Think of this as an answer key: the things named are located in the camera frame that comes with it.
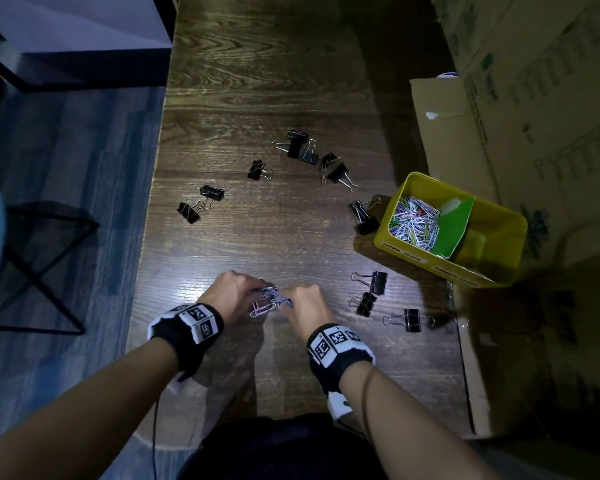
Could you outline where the black metal stool frame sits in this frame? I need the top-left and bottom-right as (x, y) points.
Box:
(0, 201), (101, 337)

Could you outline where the person's right forearm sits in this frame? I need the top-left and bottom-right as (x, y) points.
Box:
(339, 362), (501, 480)

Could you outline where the person's left forearm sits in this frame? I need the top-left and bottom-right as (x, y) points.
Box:
(0, 337), (181, 480)

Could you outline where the large cardboard box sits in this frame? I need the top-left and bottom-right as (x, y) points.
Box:
(409, 0), (600, 268)

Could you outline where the black right wristband with markers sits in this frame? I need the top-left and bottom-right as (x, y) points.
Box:
(306, 323), (376, 421)

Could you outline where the black left wristband with markers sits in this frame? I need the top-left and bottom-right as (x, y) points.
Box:
(147, 302), (225, 383)

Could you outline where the flat cardboard sheet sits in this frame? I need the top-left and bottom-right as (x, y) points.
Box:
(447, 255), (600, 441)

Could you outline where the pile of coloured paper clips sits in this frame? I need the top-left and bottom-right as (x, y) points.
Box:
(388, 196), (441, 253)

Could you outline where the yellow plastic bin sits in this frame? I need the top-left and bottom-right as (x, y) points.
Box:
(373, 171), (529, 289)

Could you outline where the person's left hand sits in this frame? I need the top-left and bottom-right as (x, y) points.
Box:
(198, 271), (269, 326)

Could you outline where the chain of coloured paper clips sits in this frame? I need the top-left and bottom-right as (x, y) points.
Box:
(249, 286), (295, 319)

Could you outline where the thin black cable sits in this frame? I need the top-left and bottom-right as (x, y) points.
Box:
(151, 394), (162, 480)

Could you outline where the black wristband with markers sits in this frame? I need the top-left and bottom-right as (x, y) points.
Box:
(147, 302), (225, 383)
(306, 323), (376, 421)

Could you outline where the green plastic divider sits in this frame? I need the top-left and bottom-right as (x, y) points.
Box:
(430, 196), (476, 260)

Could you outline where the person's right hand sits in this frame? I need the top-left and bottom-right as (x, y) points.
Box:
(279, 285), (337, 343)

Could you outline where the person's dark clothing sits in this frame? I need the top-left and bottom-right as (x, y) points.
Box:
(177, 414), (388, 480)

